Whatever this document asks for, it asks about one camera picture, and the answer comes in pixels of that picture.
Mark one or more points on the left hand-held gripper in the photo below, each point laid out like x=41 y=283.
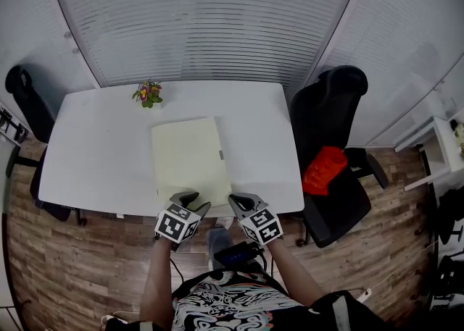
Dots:
x=174 y=224

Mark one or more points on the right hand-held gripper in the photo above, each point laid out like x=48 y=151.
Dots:
x=262 y=228

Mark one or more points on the cream folder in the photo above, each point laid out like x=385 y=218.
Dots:
x=188 y=159

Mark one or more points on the person's left forearm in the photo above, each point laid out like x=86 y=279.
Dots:
x=157 y=286

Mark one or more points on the person's right forearm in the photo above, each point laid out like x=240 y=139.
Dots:
x=293 y=271

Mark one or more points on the person's white shoe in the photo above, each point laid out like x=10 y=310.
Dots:
x=224 y=222

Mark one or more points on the person's grey trouser leg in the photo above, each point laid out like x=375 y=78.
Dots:
x=217 y=246

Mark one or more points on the black waist device box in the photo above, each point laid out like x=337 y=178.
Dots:
x=237 y=253

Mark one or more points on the red plastic bag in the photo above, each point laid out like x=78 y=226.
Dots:
x=322 y=170

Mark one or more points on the person's patterned black shirt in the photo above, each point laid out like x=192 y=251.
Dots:
x=232 y=304

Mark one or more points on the small potted flower plant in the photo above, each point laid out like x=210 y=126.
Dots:
x=148 y=94

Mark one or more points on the black office chair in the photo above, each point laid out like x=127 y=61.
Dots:
x=32 y=108
x=322 y=112

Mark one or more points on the white power strip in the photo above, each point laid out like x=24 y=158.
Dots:
x=364 y=294

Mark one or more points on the black shelf rack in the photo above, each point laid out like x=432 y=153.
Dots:
x=11 y=123

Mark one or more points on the black chair parts pile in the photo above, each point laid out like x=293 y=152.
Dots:
x=449 y=221

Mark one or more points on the white side table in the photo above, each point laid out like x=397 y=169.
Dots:
x=444 y=145

